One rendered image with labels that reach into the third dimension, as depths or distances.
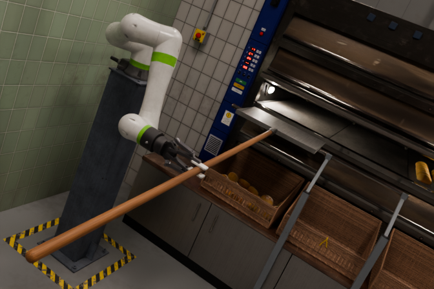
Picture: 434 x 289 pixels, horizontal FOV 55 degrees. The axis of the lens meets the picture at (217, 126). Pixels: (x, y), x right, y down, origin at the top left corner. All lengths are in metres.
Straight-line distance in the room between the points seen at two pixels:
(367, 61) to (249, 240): 1.41
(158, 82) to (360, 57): 1.57
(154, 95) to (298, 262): 1.43
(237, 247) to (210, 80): 1.29
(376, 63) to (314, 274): 1.41
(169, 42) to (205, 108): 1.49
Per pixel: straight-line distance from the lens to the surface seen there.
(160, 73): 1.86
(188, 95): 3.37
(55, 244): 1.06
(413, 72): 2.97
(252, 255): 2.78
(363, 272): 2.59
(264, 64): 3.12
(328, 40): 3.02
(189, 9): 3.42
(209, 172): 2.81
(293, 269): 2.73
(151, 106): 1.85
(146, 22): 1.88
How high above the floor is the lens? 1.73
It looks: 15 degrees down
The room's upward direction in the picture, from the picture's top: 23 degrees clockwise
